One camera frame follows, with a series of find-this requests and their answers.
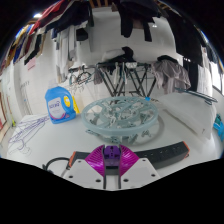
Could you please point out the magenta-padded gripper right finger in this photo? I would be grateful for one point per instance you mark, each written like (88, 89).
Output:
(141, 170)

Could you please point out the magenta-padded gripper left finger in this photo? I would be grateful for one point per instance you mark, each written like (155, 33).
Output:
(78, 171)

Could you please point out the purple charger block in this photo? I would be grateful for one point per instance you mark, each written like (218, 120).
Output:
(111, 155)

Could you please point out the black orange-ended power strip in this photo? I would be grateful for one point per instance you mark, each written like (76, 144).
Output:
(163, 155)

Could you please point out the pale teal round peg hanger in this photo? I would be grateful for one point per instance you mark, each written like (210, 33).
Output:
(100, 123)

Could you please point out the yellow floor sign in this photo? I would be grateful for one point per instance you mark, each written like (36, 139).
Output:
(76, 106)

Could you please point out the blue detergent bottle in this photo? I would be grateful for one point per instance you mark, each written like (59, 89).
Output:
(58, 105)

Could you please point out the white pillow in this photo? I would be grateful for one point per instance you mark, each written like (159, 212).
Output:
(190, 113)

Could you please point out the blue bucket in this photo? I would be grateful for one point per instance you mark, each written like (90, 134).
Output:
(220, 126)

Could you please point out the dark teal clothes hanger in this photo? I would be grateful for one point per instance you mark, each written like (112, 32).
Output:
(196, 95)

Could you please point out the black folding drying rack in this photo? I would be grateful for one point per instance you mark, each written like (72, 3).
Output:
(116, 80)

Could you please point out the grey garment on rack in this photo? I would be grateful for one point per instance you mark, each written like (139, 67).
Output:
(171, 75)

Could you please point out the black and white garment pile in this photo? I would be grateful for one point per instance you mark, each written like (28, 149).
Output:
(116, 55)

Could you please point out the hanging clothes row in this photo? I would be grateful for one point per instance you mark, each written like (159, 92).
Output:
(133, 16)

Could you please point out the ceiling light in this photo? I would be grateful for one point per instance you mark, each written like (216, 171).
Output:
(37, 15)

